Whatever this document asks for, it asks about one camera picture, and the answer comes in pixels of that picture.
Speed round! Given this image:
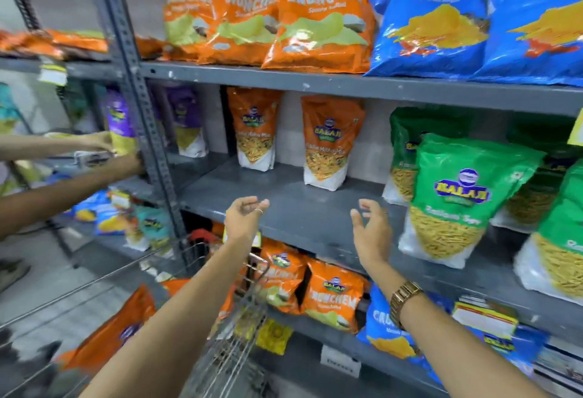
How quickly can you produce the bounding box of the white and yellow shelf label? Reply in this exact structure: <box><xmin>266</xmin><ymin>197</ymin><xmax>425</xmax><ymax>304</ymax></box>
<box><xmin>37</xmin><ymin>58</ymin><xmax>68</xmax><ymax>87</ymax></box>

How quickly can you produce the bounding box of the purple and white snack packet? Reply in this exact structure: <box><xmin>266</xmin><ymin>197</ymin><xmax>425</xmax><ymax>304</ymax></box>
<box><xmin>105</xmin><ymin>89</ymin><xmax>137</xmax><ymax>157</ymax></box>
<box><xmin>166</xmin><ymin>85</ymin><xmax>208</xmax><ymax>158</ymax></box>

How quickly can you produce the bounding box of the orange chips packet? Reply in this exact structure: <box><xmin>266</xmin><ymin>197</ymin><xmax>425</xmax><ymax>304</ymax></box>
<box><xmin>162</xmin><ymin>278</ymin><xmax>237</xmax><ymax>321</ymax></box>
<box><xmin>257</xmin><ymin>238</ymin><xmax>308</xmax><ymax>315</ymax></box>
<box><xmin>261</xmin><ymin>0</ymin><xmax>376</xmax><ymax>74</ymax></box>
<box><xmin>197</xmin><ymin>0</ymin><xmax>281</xmax><ymax>67</ymax></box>
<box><xmin>163</xmin><ymin>0</ymin><xmax>215</xmax><ymax>62</ymax></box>
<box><xmin>55</xmin><ymin>284</ymin><xmax>158</xmax><ymax>373</ymax></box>
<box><xmin>300</xmin><ymin>259</ymin><xmax>367</xmax><ymax>335</ymax></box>

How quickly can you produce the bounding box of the blue and yellow snack packet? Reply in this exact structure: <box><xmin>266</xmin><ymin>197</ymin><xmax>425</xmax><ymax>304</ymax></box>
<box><xmin>93</xmin><ymin>211</ymin><xmax>133</xmax><ymax>236</ymax></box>
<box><xmin>66</xmin><ymin>190</ymin><xmax>112</xmax><ymax>223</ymax></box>

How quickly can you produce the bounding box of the person's right forearm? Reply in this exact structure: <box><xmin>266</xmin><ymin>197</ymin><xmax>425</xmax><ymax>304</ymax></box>
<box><xmin>364</xmin><ymin>259</ymin><xmax>549</xmax><ymax>398</ymax></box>

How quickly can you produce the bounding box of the person's left hand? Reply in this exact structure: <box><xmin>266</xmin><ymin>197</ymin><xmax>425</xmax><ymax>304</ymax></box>
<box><xmin>224</xmin><ymin>196</ymin><xmax>270</xmax><ymax>250</ymax></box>

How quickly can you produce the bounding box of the teal snack packet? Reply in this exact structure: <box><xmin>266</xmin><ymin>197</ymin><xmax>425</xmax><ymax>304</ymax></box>
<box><xmin>0</xmin><ymin>83</ymin><xmax>21</xmax><ymax>134</ymax></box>
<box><xmin>134</xmin><ymin>206</ymin><xmax>174</xmax><ymax>248</ymax></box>

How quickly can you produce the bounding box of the person's right hand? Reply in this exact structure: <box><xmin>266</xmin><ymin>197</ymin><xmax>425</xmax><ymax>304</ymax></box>
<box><xmin>351</xmin><ymin>198</ymin><xmax>393</xmax><ymax>271</ymax></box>

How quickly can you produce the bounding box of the green and white sev packet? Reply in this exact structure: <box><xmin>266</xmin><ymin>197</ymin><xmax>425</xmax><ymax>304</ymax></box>
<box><xmin>489</xmin><ymin>115</ymin><xmax>579</xmax><ymax>234</ymax></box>
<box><xmin>382</xmin><ymin>106</ymin><xmax>470</xmax><ymax>207</ymax></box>
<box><xmin>397</xmin><ymin>133</ymin><xmax>547</xmax><ymax>270</ymax></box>
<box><xmin>513</xmin><ymin>158</ymin><xmax>583</xmax><ymax>306</ymax></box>

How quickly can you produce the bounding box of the another person's forearm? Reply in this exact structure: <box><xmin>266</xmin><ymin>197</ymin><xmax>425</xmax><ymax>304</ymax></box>
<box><xmin>0</xmin><ymin>156</ymin><xmax>143</xmax><ymax>236</ymax></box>
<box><xmin>0</xmin><ymin>133</ymin><xmax>92</xmax><ymax>161</ymax></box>

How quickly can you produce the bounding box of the gold wrist watch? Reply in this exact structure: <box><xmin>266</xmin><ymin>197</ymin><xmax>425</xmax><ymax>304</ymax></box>
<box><xmin>389</xmin><ymin>280</ymin><xmax>424</xmax><ymax>331</ymax></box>

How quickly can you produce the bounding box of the wire shopping cart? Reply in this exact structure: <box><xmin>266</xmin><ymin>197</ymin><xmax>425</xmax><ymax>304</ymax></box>
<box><xmin>0</xmin><ymin>238</ymin><xmax>274</xmax><ymax>398</ymax></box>

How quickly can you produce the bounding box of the person's left forearm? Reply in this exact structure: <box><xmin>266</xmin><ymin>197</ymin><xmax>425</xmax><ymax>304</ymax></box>
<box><xmin>80</xmin><ymin>236</ymin><xmax>256</xmax><ymax>398</ymax></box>

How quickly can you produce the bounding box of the yellow shelf tag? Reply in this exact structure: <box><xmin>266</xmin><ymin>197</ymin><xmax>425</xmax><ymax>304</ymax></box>
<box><xmin>255</xmin><ymin>318</ymin><xmax>294</xmax><ymax>356</ymax></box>
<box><xmin>222</xmin><ymin>229</ymin><xmax>262</xmax><ymax>248</ymax></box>
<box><xmin>567</xmin><ymin>108</ymin><xmax>583</xmax><ymax>148</ymax></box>

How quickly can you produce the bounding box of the grey metal side shelf rack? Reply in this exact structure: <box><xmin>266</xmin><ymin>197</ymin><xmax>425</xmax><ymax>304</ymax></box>
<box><xmin>0</xmin><ymin>0</ymin><xmax>151</xmax><ymax>275</ymax></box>

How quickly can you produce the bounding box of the orange and white mix packet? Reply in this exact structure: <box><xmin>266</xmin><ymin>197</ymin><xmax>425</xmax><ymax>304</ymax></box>
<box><xmin>227</xmin><ymin>88</ymin><xmax>283</xmax><ymax>172</ymax></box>
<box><xmin>301</xmin><ymin>95</ymin><xmax>366</xmax><ymax>192</ymax></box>

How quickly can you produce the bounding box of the pile of flat orange packets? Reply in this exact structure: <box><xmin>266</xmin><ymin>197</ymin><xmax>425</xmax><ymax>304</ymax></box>
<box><xmin>0</xmin><ymin>29</ymin><xmax>165</xmax><ymax>61</ymax></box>

